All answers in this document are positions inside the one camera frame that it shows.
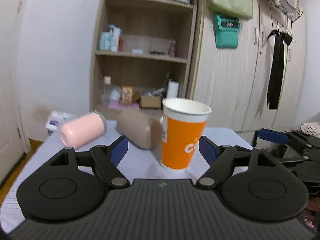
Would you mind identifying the red spray bottle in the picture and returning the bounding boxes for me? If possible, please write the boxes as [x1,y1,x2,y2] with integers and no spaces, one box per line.
[118,37,124,51]

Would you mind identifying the white purple tissue pack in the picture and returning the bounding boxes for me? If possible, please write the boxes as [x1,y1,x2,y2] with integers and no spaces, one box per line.
[45,111,77,135]

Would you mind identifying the wooden open shelf unit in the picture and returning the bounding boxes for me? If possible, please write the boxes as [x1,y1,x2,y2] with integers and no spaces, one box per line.
[89,0,198,120]

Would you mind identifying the green cushion bag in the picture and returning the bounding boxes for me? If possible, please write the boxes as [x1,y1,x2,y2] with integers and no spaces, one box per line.
[207,0,253,20]

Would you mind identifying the pink small bottle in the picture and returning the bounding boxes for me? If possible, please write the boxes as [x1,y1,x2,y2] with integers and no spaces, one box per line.
[168,40,176,57]

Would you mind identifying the white door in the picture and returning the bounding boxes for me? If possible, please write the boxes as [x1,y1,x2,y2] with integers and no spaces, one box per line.
[1,0,30,185]

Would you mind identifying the small cardboard box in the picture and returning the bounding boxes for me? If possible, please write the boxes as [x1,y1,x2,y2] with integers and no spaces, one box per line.
[139,96,162,109]

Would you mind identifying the wooden floral box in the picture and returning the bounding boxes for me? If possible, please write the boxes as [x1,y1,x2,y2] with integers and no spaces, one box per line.
[120,86,133,104]

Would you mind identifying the teal pouch with label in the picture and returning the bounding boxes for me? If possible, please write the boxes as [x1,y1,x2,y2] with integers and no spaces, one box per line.
[213,14,240,49]

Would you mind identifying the taupe plastic cup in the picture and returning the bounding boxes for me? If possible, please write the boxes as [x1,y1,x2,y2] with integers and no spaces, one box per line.
[117,108,162,150]

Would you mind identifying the orange paper cup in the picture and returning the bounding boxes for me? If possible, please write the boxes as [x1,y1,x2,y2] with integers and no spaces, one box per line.
[160,98,212,173]

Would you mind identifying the pink plastic cup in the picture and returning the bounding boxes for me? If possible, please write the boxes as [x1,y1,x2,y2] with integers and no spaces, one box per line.
[60,112,106,148]

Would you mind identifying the clear bottle beige cap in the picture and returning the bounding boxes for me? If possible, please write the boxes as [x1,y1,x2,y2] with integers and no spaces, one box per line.
[101,76,112,105]

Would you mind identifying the teal wipes pack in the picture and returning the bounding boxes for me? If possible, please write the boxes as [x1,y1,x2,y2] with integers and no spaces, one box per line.
[99,31,113,51]

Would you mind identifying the wooden wardrobe with handles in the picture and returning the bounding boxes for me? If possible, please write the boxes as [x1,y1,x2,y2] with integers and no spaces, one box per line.
[187,0,305,142]

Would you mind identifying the white paper towel roll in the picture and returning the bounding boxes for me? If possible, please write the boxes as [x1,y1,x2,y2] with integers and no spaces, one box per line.
[166,80,180,98]

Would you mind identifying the white pump bottle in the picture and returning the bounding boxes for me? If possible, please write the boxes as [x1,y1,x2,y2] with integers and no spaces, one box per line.
[108,24,121,52]

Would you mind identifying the white patterned tablecloth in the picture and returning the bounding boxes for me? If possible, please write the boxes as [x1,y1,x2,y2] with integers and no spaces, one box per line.
[0,119,253,234]

